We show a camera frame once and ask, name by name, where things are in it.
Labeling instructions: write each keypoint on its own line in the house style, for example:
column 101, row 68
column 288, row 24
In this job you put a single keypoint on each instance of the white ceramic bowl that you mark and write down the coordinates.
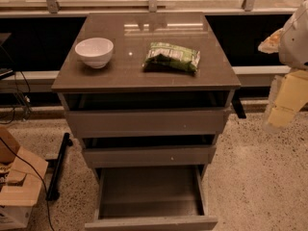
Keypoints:
column 95, row 52

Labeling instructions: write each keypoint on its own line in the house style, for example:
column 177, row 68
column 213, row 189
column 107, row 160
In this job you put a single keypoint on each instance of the grey middle drawer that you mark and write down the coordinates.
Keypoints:
column 148, row 156

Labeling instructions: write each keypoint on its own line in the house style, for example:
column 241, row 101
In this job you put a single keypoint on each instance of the grey open bottom drawer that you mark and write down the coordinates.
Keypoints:
column 151, row 199

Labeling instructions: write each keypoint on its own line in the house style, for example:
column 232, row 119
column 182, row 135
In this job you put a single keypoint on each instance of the brown cardboard box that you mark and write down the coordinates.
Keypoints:
column 21, row 180

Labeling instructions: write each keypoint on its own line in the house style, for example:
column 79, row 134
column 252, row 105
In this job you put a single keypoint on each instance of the black metal stand foot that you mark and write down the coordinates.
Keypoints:
column 56, row 164

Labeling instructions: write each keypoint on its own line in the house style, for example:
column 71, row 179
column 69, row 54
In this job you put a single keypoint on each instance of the green jalapeno chip bag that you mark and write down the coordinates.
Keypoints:
column 173, row 56

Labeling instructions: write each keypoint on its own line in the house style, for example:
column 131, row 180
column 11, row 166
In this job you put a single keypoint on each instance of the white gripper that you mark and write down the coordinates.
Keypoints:
column 295, row 43

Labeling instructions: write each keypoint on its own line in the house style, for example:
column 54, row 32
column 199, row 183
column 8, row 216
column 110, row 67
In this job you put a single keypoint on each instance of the grey drawer cabinet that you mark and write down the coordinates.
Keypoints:
column 126, row 84

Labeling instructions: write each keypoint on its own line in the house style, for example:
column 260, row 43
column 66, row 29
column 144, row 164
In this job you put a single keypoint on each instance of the grey top drawer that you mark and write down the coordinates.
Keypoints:
column 98, row 124

